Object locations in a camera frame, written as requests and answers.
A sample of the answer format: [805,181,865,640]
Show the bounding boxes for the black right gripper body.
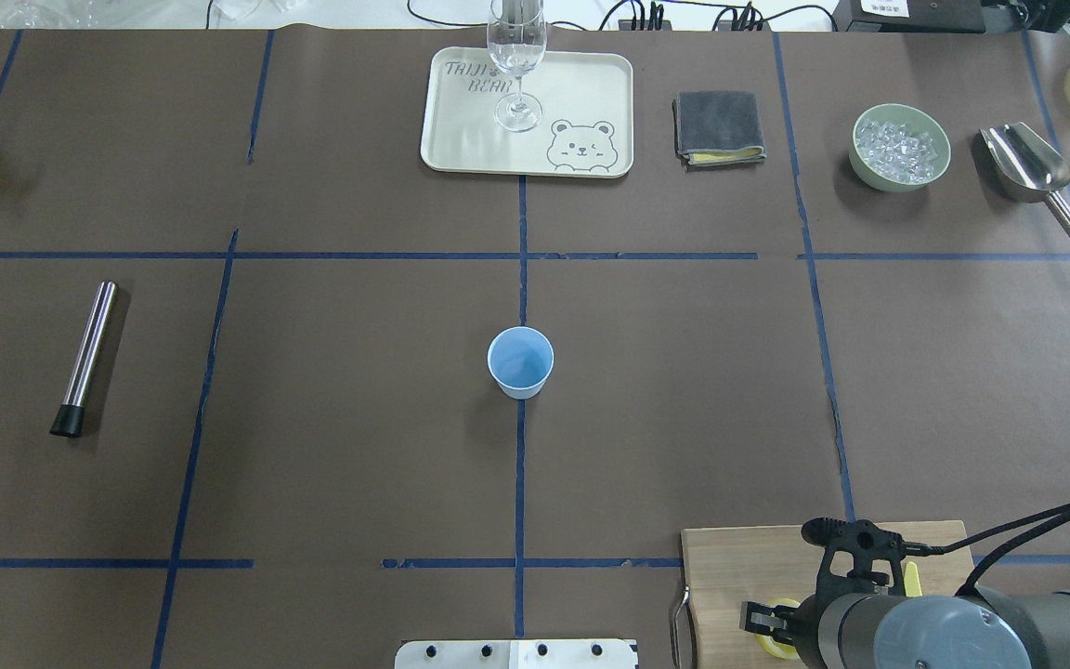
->
[773,602,819,665]

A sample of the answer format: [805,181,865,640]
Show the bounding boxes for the yellow lemon slice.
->
[754,597,803,662]

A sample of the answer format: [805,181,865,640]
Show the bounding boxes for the steel muddler with black tip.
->
[48,282,118,438]

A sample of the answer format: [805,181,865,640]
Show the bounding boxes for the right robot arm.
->
[740,588,1070,668]

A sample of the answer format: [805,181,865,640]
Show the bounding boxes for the light blue paper cup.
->
[487,326,555,400]

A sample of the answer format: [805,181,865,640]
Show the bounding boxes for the yellow plastic knife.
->
[903,559,924,597]

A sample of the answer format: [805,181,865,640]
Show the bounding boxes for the green bowl of ice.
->
[849,103,952,193]

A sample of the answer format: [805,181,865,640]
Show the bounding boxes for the grey folded cloth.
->
[672,90,768,168]

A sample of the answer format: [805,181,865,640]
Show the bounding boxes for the steel ice scoop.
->
[978,122,1070,240]

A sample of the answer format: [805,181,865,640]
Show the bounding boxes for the cream bear serving tray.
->
[419,46,635,178]

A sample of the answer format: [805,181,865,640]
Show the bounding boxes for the black power strip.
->
[597,1,770,33]

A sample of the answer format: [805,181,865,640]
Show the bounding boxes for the clear wine glass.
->
[487,1,548,133]

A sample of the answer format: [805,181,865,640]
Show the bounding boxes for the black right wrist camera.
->
[800,517,907,606]

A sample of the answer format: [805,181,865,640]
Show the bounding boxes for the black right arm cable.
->
[903,483,1070,600]

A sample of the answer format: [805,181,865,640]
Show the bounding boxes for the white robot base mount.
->
[394,638,640,668]

